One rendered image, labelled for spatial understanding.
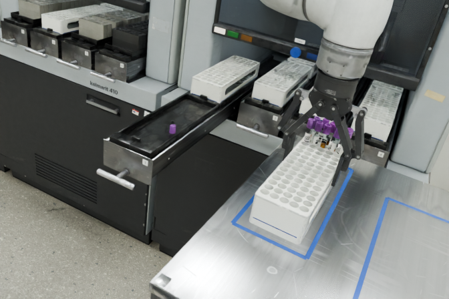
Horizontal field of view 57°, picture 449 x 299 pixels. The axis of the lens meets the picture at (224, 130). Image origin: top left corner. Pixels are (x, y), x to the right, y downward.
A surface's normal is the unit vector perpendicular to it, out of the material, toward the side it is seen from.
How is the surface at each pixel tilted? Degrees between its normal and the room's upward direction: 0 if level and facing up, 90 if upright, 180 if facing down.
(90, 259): 0
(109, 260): 0
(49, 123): 90
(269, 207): 90
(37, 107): 90
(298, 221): 90
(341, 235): 0
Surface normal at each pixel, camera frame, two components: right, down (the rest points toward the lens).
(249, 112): -0.44, 0.37
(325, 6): -0.83, 0.18
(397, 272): 0.15, -0.87
